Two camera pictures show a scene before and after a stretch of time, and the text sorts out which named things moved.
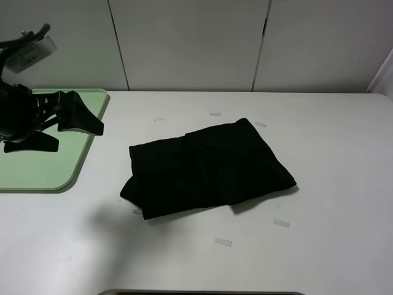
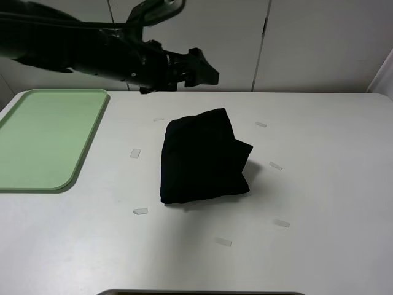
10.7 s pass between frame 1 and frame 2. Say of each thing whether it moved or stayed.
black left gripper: moved
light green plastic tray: stayed
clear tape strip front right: stayed
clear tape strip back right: stayed
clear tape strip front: stayed
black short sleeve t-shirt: moved
